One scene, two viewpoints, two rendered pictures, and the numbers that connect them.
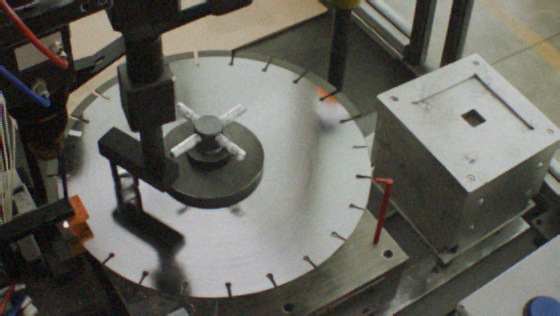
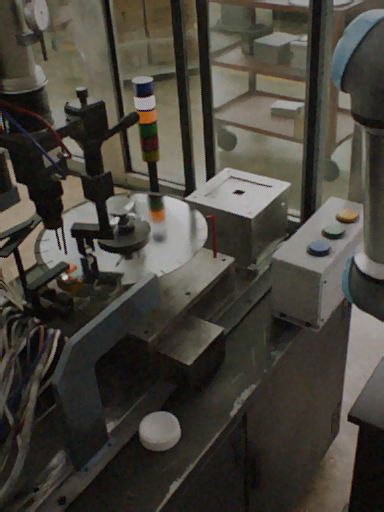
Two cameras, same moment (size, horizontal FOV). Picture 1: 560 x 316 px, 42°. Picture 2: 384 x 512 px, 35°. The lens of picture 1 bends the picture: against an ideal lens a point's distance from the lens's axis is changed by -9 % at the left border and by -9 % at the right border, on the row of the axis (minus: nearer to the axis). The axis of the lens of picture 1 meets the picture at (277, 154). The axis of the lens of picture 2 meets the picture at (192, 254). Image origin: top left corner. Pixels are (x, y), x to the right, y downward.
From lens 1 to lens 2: 0.55 m
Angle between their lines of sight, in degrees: 19
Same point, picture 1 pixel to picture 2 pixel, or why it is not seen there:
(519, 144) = (268, 194)
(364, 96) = not seen: hidden behind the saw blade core
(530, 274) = (301, 237)
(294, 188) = (170, 231)
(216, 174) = (131, 235)
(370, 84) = not seen: hidden behind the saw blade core
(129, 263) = (108, 279)
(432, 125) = (219, 200)
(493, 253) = not seen: hidden behind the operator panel
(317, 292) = (198, 283)
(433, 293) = (254, 284)
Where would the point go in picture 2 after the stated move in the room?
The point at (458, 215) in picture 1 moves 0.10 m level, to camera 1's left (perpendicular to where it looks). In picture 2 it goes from (250, 236) to (208, 247)
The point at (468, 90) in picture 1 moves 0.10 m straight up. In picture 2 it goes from (230, 183) to (228, 145)
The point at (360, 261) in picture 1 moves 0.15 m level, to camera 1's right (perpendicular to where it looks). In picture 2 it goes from (212, 266) to (276, 249)
